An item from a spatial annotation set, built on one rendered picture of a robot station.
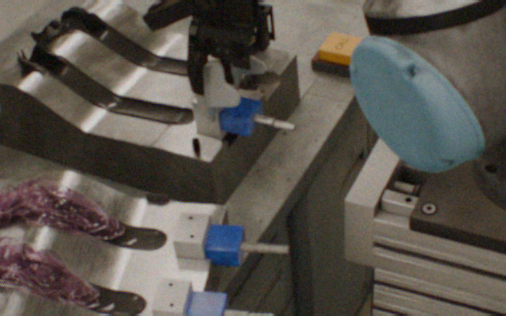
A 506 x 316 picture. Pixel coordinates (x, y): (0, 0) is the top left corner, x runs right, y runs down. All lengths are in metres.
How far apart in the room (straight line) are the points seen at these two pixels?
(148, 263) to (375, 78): 0.48
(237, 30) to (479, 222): 0.39
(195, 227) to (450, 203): 0.35
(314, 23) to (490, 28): 0.92
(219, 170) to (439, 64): 0.57
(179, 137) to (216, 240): 0.18
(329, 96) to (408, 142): 0.70
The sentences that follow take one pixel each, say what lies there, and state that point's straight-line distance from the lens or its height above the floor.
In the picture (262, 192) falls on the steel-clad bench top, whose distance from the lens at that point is 1.18.
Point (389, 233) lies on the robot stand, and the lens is 0.89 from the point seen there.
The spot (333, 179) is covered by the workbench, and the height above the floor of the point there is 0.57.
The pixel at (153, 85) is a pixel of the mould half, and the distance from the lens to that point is 1.26.
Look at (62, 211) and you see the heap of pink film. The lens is 1.06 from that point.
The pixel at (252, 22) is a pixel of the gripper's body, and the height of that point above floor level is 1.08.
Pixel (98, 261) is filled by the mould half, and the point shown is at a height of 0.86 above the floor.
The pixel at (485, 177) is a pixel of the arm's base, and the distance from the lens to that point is 0.81.
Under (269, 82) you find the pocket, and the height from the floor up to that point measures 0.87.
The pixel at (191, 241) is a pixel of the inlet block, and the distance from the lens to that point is 1.01.
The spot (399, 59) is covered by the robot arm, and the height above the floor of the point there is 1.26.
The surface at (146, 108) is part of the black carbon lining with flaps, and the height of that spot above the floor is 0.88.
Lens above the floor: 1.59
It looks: 40 degrees down
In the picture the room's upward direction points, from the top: 6 degrees counter-clockwise
